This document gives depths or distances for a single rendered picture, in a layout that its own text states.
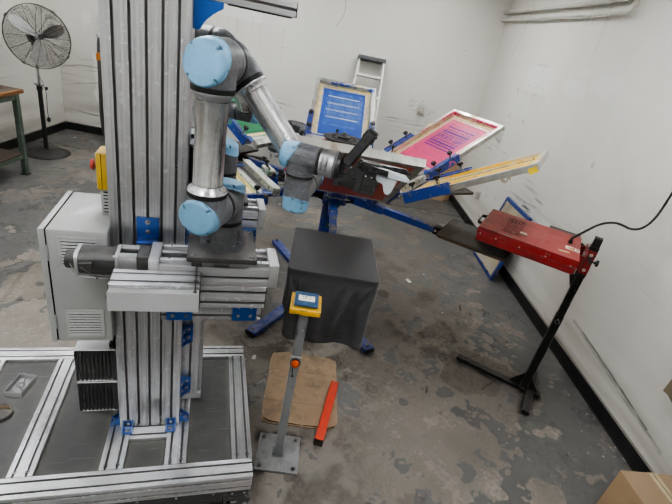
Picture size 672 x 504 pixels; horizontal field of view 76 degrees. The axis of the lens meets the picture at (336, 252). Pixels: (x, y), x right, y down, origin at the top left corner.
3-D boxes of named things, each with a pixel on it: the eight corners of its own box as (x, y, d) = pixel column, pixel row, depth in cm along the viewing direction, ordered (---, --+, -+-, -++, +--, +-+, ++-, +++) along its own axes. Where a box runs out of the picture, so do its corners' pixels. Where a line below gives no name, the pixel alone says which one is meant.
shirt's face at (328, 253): (378, 283, 209) (378, 282, 208) (288, 268, 205) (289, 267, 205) (371, 240, 251) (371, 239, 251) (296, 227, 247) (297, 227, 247)
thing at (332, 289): (361, 352, 227) (380, 283, 208) (276, 339, 223) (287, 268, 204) (361, 348, 230) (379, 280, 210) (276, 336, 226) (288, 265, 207)
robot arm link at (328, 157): (327, 146, 119) (320, 148, 111) (343, 150, 118) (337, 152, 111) (321, 173, 121) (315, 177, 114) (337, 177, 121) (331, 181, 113)
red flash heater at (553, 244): (580, 254, 280) (588, 238, 274) (578, 280, 242) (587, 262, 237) (488, 222, 302) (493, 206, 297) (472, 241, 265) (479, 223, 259)
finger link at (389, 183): (405, 200, 108) (377, 189, 114) (411, 177, 106) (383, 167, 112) (397, 200, 106) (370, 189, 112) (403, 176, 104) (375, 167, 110)
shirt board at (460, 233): (512, 251, 298) (516, 241, 294) (502, 272, 265) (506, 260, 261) (345, 190, 347) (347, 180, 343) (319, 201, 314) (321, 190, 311)
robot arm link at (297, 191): (313, 205, 130) (319, 170, 125) (303, 217, 120) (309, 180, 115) (288, 198, 131) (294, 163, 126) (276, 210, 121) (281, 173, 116)
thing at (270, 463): (297, 475, 215) (332, 320, 173) (253, 469, 213) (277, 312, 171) (300, 438, 235) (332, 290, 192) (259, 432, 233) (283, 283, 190)
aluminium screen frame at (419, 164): (425, 167, 187) (426, 159, 187) (291, 142, 182) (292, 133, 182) (386, 202, 265) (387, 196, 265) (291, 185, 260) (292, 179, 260)
